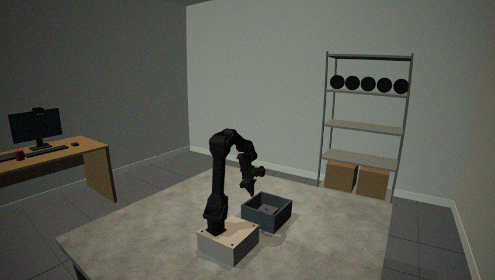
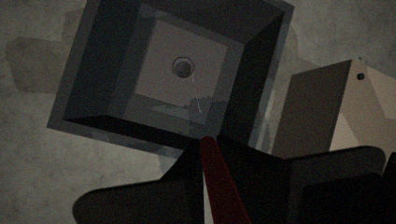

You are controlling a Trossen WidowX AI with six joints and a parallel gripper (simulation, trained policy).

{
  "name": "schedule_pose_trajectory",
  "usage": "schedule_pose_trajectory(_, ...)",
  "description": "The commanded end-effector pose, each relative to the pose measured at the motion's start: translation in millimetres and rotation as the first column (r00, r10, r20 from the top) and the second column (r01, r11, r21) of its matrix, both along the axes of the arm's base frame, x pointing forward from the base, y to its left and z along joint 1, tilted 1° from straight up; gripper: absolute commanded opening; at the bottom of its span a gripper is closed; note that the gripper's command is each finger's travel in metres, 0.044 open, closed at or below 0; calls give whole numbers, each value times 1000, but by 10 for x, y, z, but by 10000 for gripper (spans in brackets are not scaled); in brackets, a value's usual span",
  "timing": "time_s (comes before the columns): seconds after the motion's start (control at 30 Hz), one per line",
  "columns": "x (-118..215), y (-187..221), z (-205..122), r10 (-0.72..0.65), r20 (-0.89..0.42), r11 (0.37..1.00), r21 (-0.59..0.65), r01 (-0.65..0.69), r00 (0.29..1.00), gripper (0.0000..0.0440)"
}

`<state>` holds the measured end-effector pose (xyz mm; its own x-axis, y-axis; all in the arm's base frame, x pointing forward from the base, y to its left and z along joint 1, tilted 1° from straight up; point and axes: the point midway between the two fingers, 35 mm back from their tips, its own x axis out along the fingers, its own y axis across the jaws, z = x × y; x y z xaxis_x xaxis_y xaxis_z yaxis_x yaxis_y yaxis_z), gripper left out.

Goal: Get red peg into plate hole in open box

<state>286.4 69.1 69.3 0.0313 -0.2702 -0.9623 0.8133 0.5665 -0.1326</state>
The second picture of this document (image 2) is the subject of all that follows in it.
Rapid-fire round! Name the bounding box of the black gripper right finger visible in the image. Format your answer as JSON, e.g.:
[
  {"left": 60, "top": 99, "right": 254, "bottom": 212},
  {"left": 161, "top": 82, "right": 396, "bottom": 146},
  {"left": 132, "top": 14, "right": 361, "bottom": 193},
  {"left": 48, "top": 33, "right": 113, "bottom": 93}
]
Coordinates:
[{"left": 217, "top": 134, "right": 386, "bottom": 224}]

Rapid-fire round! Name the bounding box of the dark red peg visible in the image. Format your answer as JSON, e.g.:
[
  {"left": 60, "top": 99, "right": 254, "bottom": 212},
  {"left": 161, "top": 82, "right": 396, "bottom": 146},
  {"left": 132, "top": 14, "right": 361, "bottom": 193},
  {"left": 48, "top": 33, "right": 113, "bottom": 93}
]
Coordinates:
[{"left": 199, "top": 136, "right": 251, "bottom": 224}]

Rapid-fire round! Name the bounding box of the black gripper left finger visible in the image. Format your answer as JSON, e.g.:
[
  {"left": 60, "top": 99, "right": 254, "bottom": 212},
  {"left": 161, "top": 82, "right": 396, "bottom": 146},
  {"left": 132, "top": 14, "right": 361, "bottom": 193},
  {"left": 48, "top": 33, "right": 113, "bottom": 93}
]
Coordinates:
[{"left": 72, "top": 138, "right": 205, "bottom": 224}]

